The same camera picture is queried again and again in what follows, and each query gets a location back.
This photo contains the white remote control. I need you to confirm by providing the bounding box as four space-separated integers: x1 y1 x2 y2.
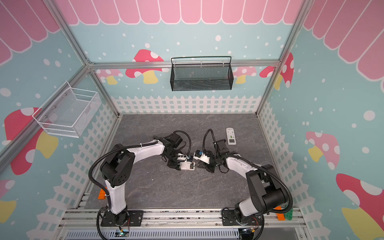
180 161 196 171
226 128 237 146

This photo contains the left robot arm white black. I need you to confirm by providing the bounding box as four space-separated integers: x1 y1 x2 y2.
88 131 192 217

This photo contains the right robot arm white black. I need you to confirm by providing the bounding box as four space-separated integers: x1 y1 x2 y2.
196 129 294 225

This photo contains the orange toy brick left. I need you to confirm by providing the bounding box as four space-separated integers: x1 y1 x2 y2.
98 189 107 200

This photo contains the orange toy brick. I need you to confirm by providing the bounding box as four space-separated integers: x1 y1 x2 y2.
98 189 107 200
275 206 286 221

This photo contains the orange toy brick right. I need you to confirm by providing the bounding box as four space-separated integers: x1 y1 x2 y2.
275 206 286 221

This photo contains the green toy brick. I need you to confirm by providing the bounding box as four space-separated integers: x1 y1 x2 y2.
284 208 294 221

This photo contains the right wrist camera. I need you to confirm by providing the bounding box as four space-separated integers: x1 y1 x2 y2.
193 150 210 164

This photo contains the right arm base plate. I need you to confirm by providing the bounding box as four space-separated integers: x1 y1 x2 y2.
221 208 264 226

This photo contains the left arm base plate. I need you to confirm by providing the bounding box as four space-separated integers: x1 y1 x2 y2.
101 210 144 227

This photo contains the black mesh wall basket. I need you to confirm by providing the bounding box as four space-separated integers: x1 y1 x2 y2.
170 56 234 92

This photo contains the aluminium front rail frame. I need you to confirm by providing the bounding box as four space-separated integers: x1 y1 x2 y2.
53 206 310 240

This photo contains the white wire wall basket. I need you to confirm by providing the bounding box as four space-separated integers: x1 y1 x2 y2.
32 82 102 138

